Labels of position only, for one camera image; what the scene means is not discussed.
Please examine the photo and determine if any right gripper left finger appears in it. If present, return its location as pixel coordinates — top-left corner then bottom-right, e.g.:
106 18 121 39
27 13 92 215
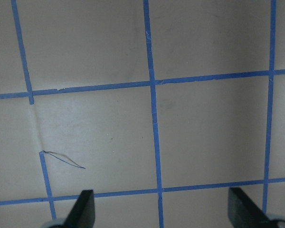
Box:
62 190 95 228

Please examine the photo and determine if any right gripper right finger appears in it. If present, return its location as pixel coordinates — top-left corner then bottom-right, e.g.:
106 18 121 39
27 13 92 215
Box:
228 187 276 228

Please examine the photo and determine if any brown paper table mat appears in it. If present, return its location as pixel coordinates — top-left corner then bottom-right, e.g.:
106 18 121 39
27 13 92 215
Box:
0 0 285 228

